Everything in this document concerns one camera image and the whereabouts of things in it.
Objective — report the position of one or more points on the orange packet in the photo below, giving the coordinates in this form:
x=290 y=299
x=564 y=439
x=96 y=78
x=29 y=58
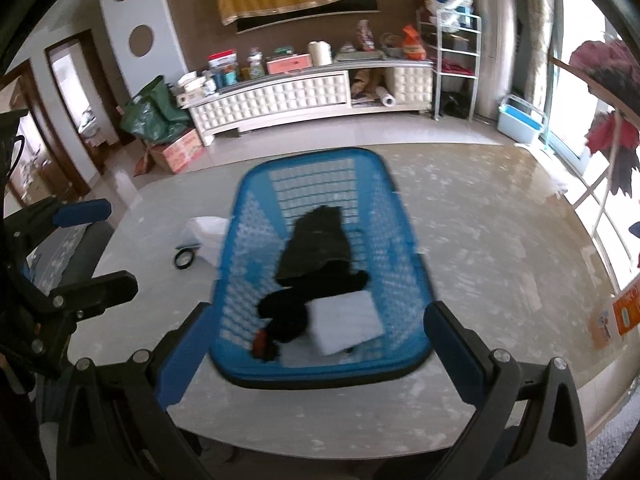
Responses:
x=625 y=315

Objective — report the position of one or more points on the standing air conditioner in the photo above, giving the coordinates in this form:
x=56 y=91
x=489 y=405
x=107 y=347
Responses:
x=495 y=35

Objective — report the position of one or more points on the white metal rack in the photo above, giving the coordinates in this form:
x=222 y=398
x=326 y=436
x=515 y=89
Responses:
x=477 y=60

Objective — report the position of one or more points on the blue plastic basket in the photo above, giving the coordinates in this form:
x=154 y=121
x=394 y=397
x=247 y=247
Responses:
x=395 y=260

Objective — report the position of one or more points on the white paper roll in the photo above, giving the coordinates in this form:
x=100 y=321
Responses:
x=386 y=97

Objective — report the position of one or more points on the pink cloth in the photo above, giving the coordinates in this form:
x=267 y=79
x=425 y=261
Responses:
x=605 y=65

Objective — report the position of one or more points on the white cloth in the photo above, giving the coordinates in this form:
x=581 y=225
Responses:
x=345 y=322

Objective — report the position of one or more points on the pink drawer box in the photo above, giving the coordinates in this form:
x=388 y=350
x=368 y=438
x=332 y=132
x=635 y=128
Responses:
x=287 y=64

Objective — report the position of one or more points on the white plastic bag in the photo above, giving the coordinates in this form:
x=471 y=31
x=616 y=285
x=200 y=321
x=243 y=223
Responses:
x=207 y=230

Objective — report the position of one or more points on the red lid container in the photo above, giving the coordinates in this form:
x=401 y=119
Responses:
x=223 y=65

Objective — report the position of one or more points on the orange bag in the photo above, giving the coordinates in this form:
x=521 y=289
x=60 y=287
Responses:
x=414 y=45

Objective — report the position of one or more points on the white television cabinet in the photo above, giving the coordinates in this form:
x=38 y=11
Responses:
x=270 y=97

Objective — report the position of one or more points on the floral curtain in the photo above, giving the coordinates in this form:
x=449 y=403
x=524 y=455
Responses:
x=537 y=35

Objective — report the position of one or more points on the red cloth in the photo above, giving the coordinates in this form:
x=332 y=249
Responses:
x=615 y=145

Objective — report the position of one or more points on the light blue plastic bin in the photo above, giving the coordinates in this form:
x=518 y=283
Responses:
x=517 y=127

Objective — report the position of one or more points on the green bag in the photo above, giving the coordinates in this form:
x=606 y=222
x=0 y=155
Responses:
x=155 y=115

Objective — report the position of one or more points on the round brown wall disc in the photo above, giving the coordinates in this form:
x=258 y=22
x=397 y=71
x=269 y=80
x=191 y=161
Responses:
x=141 y=40

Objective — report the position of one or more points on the cardboard box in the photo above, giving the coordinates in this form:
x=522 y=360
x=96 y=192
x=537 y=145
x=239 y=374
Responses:
x=180 y=152

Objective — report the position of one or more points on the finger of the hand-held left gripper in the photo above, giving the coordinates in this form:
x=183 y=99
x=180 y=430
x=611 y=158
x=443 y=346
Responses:
x=95 y=290
x=82 y=211

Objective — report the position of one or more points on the black tape roll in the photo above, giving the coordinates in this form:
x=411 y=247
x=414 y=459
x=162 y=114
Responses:
x=176 y=258

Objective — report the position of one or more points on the dark knit cloth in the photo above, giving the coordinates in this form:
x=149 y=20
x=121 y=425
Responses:
x=315 y=245

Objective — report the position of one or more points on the black gloves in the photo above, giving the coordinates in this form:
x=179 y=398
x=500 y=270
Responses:
x=285 y=310

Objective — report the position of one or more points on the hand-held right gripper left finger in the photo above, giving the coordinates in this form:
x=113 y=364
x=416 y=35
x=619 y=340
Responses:
x=182 y=365

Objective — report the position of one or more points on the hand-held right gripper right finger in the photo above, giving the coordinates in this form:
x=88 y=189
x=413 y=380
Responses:
x=455 y=360

